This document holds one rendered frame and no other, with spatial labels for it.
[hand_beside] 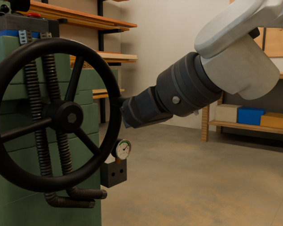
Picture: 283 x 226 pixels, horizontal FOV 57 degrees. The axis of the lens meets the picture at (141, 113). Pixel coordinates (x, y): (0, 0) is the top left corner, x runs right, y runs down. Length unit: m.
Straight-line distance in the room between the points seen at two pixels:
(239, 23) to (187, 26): 3.78
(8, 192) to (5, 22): 0.38
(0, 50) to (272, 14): 0.45
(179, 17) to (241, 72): 3.84
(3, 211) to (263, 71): 0.61
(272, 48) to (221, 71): 3.33
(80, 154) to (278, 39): 3.21
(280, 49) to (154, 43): 1.85
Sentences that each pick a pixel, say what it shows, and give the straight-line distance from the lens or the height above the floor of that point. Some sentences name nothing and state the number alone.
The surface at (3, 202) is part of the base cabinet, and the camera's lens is 0.71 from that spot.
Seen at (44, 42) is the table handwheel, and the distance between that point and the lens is 0.48.
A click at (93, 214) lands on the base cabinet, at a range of 0.88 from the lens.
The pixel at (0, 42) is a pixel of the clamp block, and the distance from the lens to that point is 0.57.
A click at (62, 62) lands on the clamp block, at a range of 0.60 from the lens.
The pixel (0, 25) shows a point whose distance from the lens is 0.60.
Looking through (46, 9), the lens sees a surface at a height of 1.55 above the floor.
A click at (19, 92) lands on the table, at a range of 0.56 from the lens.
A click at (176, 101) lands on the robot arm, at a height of 0.85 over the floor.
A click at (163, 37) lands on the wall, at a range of 4.30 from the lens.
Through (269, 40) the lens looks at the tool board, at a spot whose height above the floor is 1.25.
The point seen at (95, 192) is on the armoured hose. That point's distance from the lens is 0.71.
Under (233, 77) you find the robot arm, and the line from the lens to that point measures 0.39.
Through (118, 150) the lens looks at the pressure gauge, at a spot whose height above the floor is 0.66.
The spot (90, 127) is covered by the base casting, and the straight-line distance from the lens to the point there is 0.78.
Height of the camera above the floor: 0.90
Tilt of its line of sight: 10 degrees down
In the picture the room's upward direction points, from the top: straight up
